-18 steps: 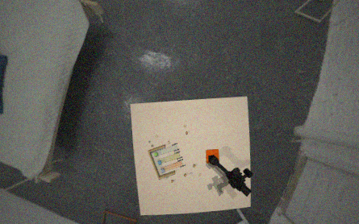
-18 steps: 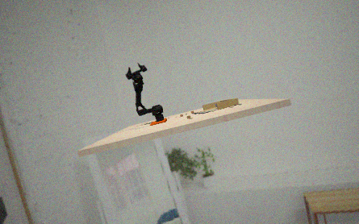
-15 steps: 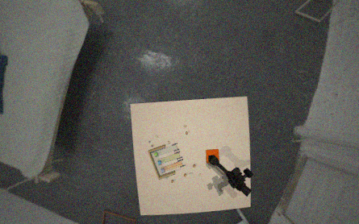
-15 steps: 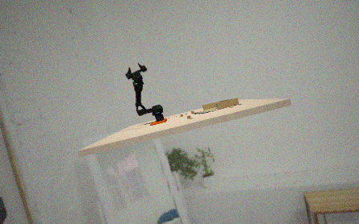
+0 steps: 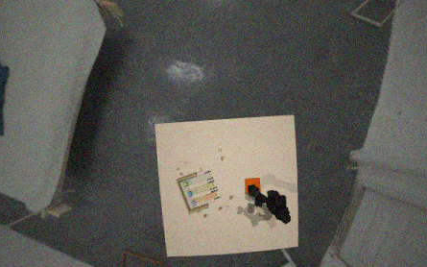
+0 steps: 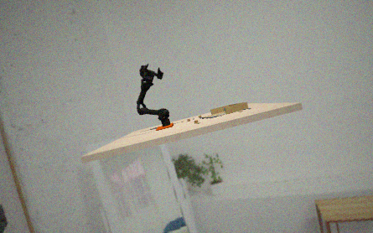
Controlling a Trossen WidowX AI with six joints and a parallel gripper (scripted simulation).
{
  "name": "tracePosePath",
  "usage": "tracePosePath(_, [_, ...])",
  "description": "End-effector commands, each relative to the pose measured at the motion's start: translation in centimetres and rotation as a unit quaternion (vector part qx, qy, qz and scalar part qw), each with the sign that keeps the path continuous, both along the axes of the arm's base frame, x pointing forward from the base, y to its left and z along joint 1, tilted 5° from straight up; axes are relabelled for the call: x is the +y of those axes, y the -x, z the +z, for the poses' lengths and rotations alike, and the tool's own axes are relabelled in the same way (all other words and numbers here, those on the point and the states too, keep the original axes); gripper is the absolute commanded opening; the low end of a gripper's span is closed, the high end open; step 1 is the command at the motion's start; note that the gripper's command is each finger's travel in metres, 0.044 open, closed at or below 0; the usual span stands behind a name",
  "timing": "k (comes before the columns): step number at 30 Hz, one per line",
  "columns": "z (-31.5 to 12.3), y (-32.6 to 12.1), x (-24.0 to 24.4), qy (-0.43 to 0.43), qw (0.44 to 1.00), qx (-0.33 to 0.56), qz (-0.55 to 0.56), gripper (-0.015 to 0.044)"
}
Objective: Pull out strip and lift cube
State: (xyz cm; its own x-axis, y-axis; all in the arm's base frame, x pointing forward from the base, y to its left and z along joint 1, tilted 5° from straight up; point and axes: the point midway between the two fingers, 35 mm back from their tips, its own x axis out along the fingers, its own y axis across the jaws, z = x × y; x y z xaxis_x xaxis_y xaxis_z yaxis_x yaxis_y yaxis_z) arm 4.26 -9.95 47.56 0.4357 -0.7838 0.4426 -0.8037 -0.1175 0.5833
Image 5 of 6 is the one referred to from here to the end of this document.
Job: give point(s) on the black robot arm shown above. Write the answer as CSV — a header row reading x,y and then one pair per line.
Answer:
x,y
282,213

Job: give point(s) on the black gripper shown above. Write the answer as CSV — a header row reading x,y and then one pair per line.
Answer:
x,y
271,203

